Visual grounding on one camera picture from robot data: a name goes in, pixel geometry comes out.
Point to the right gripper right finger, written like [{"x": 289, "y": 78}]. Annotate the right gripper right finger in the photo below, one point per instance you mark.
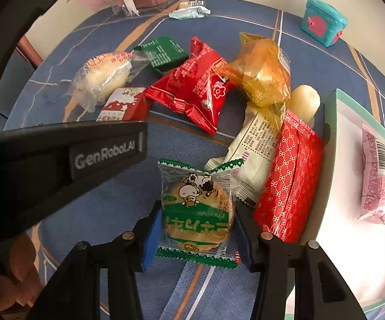
[{"x": 320, "y": 290}]

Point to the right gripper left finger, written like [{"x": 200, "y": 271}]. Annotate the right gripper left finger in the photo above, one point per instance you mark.
[{"x": 73, "y": 292}]

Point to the long red patterned packet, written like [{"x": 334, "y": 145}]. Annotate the long red patterned packet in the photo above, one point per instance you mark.
[{"x": 288, "y": 194}]

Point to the green cow biscuit packet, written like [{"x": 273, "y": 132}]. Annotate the green cow biscuit packet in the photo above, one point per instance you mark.
[{"x": 198, "y": 211}]

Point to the white printed snack packet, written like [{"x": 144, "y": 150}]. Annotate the white printed snack packet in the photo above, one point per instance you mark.
[{"x": 256, "y": 144}]

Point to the clear white bun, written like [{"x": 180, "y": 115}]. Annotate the clear white bun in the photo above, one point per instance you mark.
[{"x": 95, "y": 81}]

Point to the dark red milk biscuit packet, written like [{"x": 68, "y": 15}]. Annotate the dark red milk biscuit packet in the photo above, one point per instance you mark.
[{"x": 126, "y": 104}]

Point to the pink snack packet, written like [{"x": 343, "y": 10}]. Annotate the pink snack packet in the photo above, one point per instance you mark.
[{"x": 373, "y": 183}]

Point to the bright red snack bag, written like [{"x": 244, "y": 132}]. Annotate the bright red snack bag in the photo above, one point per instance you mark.
[{"x": 194, "y": 88}]

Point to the yellow cake packet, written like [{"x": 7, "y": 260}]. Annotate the yellow cake packet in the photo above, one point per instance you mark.
[{"x": 261, "y": 70}]

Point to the person's left hand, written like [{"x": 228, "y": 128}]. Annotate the person's left hand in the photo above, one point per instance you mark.
[{"x": 23, "y": 286}]

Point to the blue plaid tablecloth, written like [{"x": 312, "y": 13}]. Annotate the blue plaid tablecloth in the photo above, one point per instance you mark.
[{"x": 172, "y": 288}]

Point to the teal rimmed white tray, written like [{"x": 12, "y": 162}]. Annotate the teal rimmed white tray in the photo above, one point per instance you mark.
[{"x": 356, "y": 247}]

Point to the green snack packet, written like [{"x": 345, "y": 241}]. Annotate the green snack packet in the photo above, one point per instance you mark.
[{"x": 165, "y": 54}]

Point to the small white snack wrapper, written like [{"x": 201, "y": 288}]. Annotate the small white snack wrapper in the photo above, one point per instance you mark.
[{"x": 190, "y": 10}]

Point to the teal toy house box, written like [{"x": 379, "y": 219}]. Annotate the teal toy house box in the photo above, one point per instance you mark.
[{"x": 323, "y": 22}]

